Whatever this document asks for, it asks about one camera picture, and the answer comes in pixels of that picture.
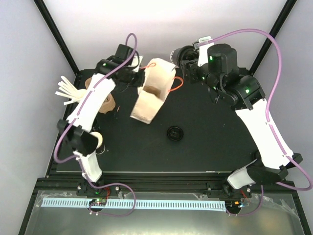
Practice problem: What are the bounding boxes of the black paper coffee cup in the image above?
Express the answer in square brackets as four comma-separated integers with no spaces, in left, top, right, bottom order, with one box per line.
[170,45,199,67]
[90,132,106,155]

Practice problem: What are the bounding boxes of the cream bear-print paper bag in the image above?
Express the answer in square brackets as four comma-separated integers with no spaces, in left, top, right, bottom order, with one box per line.
[130,58,184,124]

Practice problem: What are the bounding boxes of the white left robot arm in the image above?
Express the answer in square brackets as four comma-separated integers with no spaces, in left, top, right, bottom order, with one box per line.
[53,44,144,195]

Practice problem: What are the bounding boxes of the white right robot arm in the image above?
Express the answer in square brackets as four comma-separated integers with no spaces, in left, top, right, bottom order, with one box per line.
[170,44,303,197]

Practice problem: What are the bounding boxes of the stacked brown pulp cup carriers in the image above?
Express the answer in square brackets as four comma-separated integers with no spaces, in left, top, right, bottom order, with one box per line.
[85,75,116,115]

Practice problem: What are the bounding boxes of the white plastic stirrers bundle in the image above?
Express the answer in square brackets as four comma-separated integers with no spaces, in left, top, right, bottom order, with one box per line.
[55,76,87,106]

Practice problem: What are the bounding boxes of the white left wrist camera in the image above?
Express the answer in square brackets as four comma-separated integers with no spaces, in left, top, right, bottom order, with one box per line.
[130,56,143,72]

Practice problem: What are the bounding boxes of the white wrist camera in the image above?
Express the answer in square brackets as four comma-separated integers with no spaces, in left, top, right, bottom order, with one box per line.
[193,36,213,49]
[130,56,143,72]

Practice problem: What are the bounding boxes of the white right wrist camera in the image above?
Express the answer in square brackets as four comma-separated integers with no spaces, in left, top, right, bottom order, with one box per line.
[193,36,213,49]

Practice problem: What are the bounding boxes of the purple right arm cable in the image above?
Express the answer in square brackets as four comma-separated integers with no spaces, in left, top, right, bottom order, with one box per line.
[198,28,313,217]

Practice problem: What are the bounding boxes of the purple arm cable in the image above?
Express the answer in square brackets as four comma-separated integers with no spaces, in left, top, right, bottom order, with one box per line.
[53,33,136,217]
[198,28,313,217]

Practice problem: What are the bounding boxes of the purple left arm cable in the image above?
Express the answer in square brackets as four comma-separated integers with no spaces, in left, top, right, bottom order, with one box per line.
[53,33,136,217]

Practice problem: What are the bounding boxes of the left black frame post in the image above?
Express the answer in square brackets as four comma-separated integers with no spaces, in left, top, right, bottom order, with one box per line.
[33,0,80,75]

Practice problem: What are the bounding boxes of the black frame post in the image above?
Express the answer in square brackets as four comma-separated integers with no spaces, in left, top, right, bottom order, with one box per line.
[33,0,80,75]
[248,0,298,74]

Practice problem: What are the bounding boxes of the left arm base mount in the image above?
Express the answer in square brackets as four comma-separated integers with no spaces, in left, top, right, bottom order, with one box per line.
[76,179,121,198]

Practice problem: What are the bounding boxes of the right black frame post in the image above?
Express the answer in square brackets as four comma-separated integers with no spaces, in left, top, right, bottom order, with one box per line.
[248,0,298,74]

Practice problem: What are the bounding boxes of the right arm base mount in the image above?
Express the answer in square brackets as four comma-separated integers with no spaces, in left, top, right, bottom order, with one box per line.
[205,181,251,199]

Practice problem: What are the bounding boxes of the black aluminium front rail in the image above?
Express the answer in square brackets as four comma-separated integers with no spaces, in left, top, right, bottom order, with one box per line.
[36,171,296,196]

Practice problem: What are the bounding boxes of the light blue slotted cable duct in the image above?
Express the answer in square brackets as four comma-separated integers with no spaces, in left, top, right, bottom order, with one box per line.
[41,198,226,212]

